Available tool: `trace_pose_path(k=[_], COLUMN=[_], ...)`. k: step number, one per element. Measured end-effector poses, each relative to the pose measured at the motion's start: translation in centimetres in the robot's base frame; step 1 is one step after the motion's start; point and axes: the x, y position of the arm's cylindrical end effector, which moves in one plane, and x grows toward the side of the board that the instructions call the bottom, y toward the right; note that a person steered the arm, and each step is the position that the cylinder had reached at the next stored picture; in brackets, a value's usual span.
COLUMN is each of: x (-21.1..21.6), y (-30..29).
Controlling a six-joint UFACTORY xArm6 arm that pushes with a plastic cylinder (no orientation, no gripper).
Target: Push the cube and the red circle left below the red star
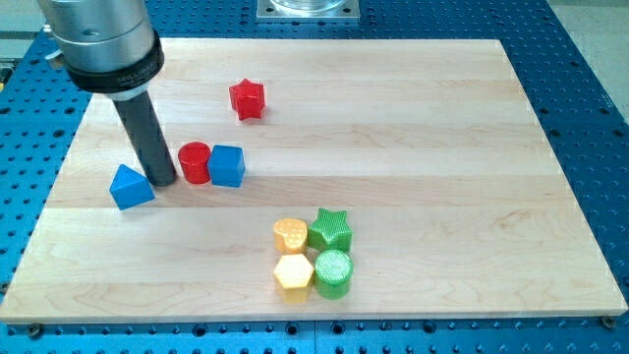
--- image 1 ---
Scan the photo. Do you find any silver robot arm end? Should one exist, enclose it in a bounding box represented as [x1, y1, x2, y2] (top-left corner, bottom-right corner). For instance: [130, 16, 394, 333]
[39, 0, 164, 101]

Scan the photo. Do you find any red star block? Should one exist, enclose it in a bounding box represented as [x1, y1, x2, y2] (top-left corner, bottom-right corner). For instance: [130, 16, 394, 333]
[229, 79, 265, 121]

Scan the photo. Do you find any green cylinder block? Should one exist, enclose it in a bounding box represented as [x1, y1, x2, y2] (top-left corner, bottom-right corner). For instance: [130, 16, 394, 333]
[314, 250, 354, 300]

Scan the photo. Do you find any blue cube block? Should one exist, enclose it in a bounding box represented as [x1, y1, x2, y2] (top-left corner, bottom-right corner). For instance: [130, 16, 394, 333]
[208, 145, 246, 188]

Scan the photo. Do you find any yellow hexagon block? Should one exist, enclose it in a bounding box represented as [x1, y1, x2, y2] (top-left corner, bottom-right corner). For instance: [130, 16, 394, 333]
[273, 254, 315, 304]

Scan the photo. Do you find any red cylinder block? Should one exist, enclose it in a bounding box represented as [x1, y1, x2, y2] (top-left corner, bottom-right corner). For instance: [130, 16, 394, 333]
[178, 142, 211, 184]

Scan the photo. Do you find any yellow heart block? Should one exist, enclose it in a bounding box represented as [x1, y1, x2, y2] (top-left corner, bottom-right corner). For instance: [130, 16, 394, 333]
[273, 218, 308, 255]

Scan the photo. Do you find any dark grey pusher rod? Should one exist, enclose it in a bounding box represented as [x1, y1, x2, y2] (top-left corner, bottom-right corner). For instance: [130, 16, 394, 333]
[113, 91, 176, 187]

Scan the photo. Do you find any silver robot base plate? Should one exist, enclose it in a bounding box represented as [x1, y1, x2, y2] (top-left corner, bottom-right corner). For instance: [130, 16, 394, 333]
[256, 0, 361, 24]

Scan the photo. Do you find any blue triangle block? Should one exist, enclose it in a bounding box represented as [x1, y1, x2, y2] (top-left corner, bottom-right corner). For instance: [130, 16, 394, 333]
[109, 164, 155, 210]

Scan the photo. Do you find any green star block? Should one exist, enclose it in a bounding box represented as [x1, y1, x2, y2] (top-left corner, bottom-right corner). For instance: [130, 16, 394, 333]
[308, 207, 353, 252]

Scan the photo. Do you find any light wooden board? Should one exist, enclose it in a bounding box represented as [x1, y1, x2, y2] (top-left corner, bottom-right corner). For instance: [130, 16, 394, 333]
[1, 38, 627, 324]

